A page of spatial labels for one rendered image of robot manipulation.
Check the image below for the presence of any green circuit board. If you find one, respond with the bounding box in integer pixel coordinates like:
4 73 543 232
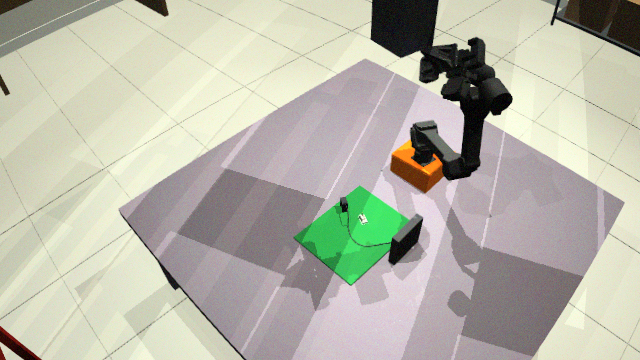
293 186 410 286

